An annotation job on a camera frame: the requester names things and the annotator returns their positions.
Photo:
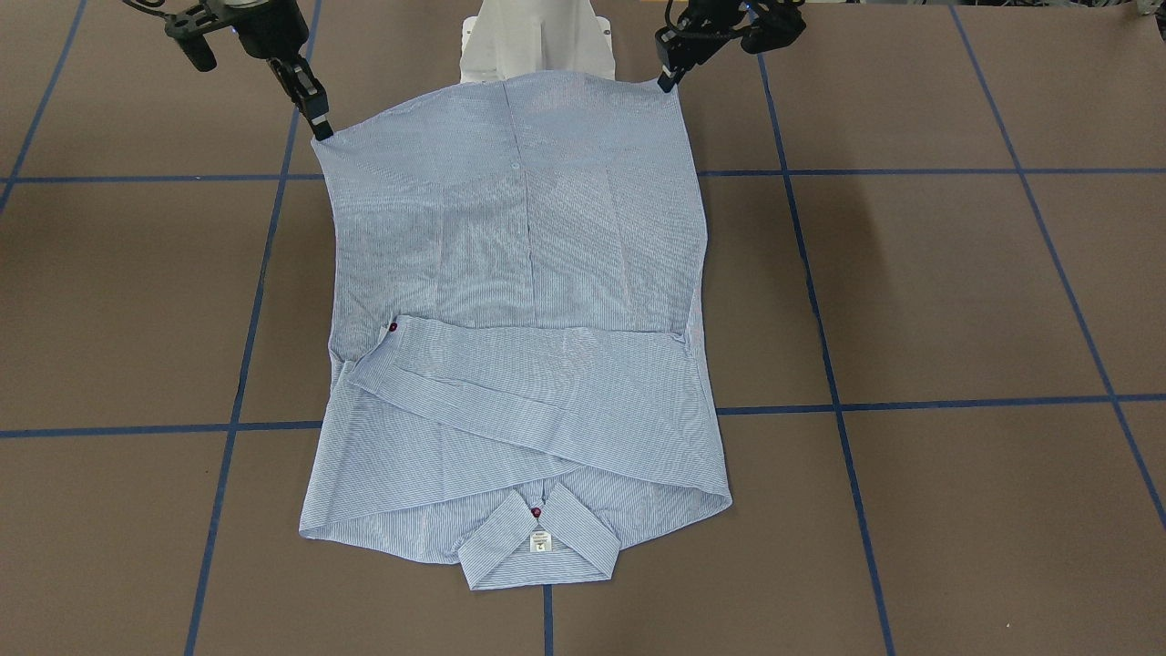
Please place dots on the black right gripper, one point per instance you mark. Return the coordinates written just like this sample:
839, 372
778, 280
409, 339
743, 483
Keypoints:
261, 33

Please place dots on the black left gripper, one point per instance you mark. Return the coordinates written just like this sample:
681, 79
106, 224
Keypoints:
710, 25

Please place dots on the blue striped button shirt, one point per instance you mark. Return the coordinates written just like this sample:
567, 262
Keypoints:
519, 382

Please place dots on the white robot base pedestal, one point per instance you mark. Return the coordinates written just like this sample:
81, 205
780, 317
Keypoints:
508, 39

